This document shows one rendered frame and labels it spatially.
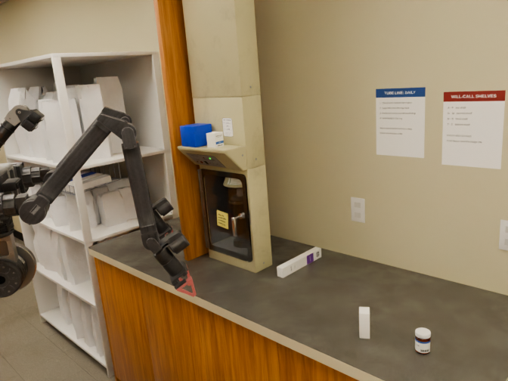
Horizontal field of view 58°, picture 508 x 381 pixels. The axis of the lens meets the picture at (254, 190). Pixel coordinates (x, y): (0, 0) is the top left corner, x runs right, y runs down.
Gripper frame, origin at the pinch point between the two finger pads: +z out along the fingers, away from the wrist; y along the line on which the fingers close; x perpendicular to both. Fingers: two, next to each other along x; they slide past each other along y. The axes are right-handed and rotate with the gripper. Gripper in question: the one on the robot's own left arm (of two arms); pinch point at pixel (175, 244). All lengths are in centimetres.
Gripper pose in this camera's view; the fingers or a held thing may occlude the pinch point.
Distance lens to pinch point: 218.9
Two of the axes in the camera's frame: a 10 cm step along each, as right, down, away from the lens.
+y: -2.8, -2.2, 9.3
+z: 5.4, 7.7, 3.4
